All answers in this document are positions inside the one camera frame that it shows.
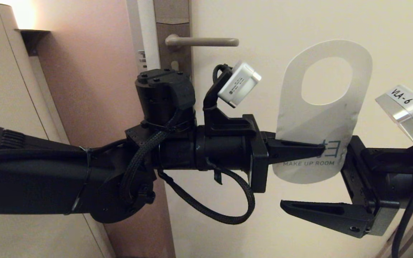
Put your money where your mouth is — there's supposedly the blue and white door hanger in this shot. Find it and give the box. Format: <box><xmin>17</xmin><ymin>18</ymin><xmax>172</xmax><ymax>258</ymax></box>
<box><xmin>272</xmin><ymin>39</ymin><xmax>373</xmax><ymax>185</ymax></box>

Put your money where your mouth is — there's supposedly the brown metal lock plate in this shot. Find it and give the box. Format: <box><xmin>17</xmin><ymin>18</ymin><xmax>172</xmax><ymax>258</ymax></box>
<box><xmin>153</xmin><ymin>0</ymin><xmax>193</xmax><ymax>72</ymax></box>

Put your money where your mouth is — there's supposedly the short black camera cable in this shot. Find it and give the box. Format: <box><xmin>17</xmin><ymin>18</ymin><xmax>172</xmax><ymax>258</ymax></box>
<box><xmin>212</xmin><ymin>64</ymin><xmax>234</xmax><ymax>83</ymax></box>

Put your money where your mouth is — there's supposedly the beige metal door handle lever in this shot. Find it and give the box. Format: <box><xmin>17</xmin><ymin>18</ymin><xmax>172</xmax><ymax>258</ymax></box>
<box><xmin>165</xmin><ymin>34</ymin><xmax>239</xmax><ymax>47</ymax></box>

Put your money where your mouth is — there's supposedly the black cable tie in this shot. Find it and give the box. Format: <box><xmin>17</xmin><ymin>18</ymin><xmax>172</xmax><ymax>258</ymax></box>
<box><xmin>65</xmin><ymin>146</ymin><xmax>93</xmax><ymax>215</ymax></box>

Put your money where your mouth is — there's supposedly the beige curved wall panel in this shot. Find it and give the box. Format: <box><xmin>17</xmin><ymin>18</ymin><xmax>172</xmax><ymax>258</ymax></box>
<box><xmin>0</xmin><ymin>2</ymin><xmax>115</xmax><ymax>258</ymax></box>

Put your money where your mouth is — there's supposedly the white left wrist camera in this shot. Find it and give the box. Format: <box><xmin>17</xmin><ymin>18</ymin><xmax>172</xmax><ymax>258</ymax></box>
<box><xmin>217</xmin><ymin>61</ymin><xmax>262</xmax><ymax>108</ymax></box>

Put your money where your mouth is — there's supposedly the dark wall lamp shelf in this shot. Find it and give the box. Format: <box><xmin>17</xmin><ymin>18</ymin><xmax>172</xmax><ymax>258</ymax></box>
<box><xmin>14</xmin><ymin>30</ymin><xmax>50</xmax><ymax>57</ymax></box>

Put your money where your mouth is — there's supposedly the thick black braided cable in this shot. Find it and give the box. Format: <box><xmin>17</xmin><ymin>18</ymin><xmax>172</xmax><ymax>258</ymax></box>
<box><xmin>120</xmin><ymin>130</ymin><xmax>167</xmax><ymax>206</ymax></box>

